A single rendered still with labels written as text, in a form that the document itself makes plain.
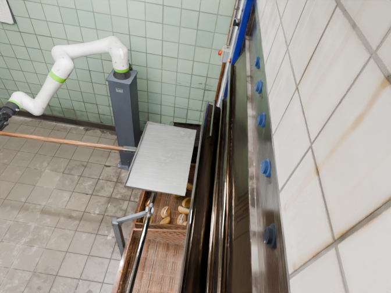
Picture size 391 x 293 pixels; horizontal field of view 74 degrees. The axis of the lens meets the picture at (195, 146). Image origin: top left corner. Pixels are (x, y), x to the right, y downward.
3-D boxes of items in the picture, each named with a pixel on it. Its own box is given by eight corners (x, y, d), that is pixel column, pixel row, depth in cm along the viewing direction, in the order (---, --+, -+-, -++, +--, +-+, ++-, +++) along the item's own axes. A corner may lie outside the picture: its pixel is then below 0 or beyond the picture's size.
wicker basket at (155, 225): (205, 181, 234) (210, 163, 213) (198, 243, 196) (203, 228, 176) (151, 172, 233) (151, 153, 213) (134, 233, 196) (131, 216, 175)
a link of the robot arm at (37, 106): (51, 71, 197) (46, 75, 187) (66, 80, 202) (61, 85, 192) (28, 106, 208) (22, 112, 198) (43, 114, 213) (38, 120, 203)
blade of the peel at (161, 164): (124, 188, 154) (123, 185, 152) (147, 124, 190) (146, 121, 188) (184, 196, 152) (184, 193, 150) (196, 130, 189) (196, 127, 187)
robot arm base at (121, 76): (121, 61, 233) (120, 55, 228) (137, 64, 232) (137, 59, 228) (110, 78, 215) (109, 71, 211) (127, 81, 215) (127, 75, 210)
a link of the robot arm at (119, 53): (125, 61, 223) (123, 39, 209) (131, 71, 215) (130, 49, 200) (110, 64, 218) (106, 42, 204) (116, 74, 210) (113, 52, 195)
